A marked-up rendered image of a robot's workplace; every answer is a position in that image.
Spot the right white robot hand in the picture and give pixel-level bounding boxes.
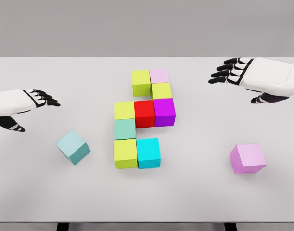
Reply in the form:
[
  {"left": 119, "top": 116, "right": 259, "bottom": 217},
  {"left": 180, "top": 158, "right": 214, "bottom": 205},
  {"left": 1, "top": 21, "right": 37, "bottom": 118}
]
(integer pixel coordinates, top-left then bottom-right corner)
[{"left": 208, "top": 57, "right": 294, "bottom": 104}]

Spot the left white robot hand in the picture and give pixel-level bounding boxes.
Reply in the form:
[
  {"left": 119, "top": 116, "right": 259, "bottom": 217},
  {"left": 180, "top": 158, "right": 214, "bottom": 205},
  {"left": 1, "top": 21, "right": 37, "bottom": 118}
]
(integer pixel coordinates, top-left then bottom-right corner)
[{"left": 0, "top": 88, "right": 61, "bottom": 133}]

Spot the pale teal cube block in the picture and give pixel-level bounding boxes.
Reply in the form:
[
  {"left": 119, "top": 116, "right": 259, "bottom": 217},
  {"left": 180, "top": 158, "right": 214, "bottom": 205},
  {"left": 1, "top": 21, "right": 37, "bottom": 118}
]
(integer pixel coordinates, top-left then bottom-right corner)
[{"left": 55, "top": 129, "right": 91, "bottom": 166}]

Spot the pink cube block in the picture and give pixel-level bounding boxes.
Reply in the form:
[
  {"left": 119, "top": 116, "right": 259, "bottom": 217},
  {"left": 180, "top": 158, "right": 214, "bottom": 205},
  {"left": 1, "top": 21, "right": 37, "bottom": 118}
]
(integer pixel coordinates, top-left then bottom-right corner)
[
  {"left": 229, "top": 143, "right": 268, "bottom": 175},
  {"left": 149, "top": 68, "right": 170, "bottom": 85}
]

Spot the yellow-green cube block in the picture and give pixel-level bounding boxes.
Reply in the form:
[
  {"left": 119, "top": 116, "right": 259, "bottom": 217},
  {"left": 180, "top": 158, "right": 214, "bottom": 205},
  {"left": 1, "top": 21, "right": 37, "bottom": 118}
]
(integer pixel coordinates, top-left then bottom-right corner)
[
  {"left": 131, "top": 69, "right": 152, "bottom": 97},
  {"left": 113, "top": 138, "right": 139, "bottom": 170},
  {"left": 113, "top": 101, "right": 136, "bottom": 121},
  {"left": 150, "top": 82, "right": 174, "bottom": 101}
]

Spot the purple cube block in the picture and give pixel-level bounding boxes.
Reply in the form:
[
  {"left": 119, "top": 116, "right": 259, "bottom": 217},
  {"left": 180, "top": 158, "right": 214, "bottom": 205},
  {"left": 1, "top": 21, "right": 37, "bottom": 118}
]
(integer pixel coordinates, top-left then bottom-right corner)
[{"left": 153, "top": 97, "right": 177, "bottom": 127}]

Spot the mint green cube block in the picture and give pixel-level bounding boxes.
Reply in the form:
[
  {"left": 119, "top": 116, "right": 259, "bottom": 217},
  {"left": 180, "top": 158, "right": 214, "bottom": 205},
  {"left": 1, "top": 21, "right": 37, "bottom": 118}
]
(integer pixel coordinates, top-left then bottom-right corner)
[{"left": 113, "top": 118, "right": 138, "bottom": 141}]

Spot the red cube block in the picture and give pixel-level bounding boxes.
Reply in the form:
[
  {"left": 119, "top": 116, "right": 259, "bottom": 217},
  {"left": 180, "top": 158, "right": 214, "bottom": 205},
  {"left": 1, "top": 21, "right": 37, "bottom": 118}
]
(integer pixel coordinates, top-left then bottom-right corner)
[{"left": 133, "top": 100, "right": 156, "bottom": 129}]

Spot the cyan cube block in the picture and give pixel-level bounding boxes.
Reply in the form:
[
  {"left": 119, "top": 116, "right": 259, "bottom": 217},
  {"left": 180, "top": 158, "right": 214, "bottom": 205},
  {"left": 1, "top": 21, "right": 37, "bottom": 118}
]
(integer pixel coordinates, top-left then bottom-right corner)
[{"left": 136, "top": 137, "right": 161, "bottom": 170}]

